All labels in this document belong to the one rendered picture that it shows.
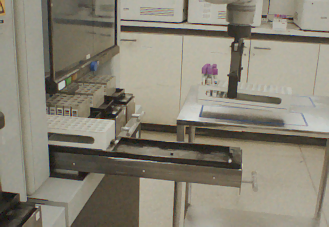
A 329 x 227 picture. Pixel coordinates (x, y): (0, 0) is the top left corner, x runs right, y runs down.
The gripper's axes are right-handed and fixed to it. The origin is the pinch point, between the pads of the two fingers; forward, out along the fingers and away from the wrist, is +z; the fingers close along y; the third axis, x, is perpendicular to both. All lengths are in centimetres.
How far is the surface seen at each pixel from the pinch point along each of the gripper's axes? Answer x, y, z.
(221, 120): 2.4, -8.7, 9.2
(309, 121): -25.1, 0.9, 9.1
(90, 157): 31, -44, 11
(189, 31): 53, 195, 6
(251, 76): 3, 195, 37
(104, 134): 28, -42, 5
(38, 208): 30, -72, 11
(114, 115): 36.4, -13.0, 10.1
